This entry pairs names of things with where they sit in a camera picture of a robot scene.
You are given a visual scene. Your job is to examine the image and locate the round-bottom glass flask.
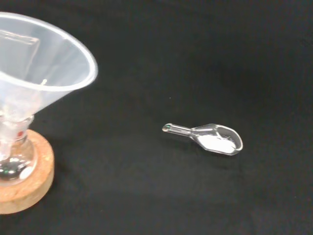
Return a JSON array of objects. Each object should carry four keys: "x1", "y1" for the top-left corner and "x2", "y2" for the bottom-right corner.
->
[{"x1": 0, "y1": 115, "x2": 39, "y2": 187}]

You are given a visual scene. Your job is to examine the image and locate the clear plastic funnel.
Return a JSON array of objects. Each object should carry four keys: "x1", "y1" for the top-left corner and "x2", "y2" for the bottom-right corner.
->
[{"x1": 0, "y1": 12, "x2": 99, "y2": 157}]

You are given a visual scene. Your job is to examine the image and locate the cork ring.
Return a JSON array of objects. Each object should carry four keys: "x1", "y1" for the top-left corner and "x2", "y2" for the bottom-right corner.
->
[{"x1": 0, "y1": 129, "x2": 55, "y2": 215}]

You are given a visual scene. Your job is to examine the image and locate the black bench cloth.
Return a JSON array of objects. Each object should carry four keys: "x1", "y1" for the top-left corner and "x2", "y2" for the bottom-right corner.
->
[{"x1": 0, "y1": 0, "x2": 313, "y2": 235}]

